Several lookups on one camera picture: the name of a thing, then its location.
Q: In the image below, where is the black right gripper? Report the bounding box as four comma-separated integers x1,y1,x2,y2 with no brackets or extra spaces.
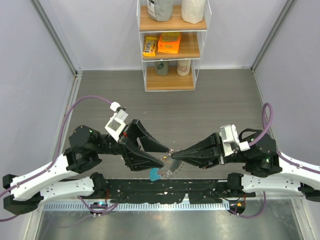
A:
171,131,251,169

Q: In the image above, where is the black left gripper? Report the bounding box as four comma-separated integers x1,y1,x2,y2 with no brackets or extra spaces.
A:
93,119,169,171

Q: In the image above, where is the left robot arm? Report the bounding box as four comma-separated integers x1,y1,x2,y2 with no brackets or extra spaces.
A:
2,119,171,216

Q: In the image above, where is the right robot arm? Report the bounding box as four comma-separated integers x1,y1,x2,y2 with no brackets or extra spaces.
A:
171,124,320,202

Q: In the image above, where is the white cup pink print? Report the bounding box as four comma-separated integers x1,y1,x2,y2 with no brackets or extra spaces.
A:
177,59,191,77

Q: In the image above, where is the grey-green cup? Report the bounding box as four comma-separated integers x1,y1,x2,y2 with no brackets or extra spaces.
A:
154,60,169,76

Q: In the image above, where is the yellow candy box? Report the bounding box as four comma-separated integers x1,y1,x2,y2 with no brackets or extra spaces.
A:
142,36,159,57

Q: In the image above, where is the orange candy box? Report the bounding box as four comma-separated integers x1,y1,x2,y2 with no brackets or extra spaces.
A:
157,32,182,54

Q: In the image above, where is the white bag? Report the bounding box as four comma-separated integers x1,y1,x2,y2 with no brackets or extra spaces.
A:
181,0,206,24

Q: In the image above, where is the grey bag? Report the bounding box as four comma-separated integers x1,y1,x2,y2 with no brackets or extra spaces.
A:
146,0,174,22

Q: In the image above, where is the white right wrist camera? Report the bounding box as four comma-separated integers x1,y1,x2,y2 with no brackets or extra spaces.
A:
219,124,250,157

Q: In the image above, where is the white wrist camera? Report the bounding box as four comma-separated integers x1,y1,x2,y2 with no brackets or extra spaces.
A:
219,124,250,157
104,101,128,142

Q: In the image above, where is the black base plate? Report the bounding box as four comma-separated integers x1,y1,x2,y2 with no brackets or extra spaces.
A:
77,178,256,205

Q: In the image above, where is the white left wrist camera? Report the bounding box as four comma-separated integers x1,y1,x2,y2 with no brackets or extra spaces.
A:
104,101,128,142

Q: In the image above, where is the white slotted cable duct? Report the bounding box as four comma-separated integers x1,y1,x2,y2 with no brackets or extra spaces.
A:
42,201,230,212

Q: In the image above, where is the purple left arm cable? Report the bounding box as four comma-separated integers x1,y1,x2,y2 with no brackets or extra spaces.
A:
0,94,115,223

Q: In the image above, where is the white wire wooden shelf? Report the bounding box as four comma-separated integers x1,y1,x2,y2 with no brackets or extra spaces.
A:
136,0,212,92

